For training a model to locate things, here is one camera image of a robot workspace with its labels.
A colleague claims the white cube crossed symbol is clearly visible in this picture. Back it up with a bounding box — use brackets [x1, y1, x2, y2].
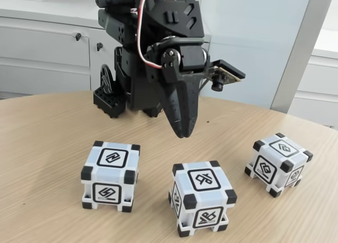
[168, 160, 238, 238]

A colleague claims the white cube house symbol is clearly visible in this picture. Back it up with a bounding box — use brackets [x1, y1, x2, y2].
[244, 133, 314, 199]

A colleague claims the black round disc white logo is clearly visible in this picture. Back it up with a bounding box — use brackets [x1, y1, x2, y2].
[99, 64, 116, 94]

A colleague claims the white cube lightning symbol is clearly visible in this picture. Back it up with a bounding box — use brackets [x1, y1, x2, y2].
[80, 140, 141, 213]

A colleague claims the white drawer unit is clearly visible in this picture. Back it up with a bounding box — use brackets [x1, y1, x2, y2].
[287, 49, 338, 127]

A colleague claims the white low cabinet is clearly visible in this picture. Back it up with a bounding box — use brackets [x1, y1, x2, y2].
[0, 9, 212, 96]

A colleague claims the black gripper camera module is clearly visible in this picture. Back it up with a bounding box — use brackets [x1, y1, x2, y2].
[204, 59, 246, 92]

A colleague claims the red white servo cable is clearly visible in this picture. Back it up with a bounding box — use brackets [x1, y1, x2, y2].
[130, 0, 162, 69]

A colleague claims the white slanted post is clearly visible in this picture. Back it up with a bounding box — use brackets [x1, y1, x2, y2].
[269, 0, 338, 114]

